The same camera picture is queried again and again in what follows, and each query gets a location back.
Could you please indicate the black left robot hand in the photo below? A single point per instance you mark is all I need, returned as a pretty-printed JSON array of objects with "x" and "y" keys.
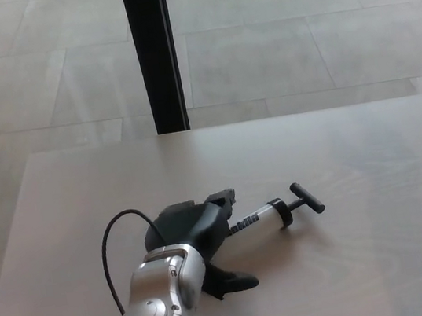
[{"x": 193, "y": 228}]

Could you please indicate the white Franklin hand air pump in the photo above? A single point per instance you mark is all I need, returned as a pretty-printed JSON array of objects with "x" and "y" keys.
[{"x": 269, "y": 217}]

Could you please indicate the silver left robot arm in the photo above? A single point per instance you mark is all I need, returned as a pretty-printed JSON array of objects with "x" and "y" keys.
[{"x": 157, "y": 301}]

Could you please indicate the black vertical window frame post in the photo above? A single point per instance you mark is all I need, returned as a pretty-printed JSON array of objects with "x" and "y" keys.
[{"x": 156, "y": 55}]

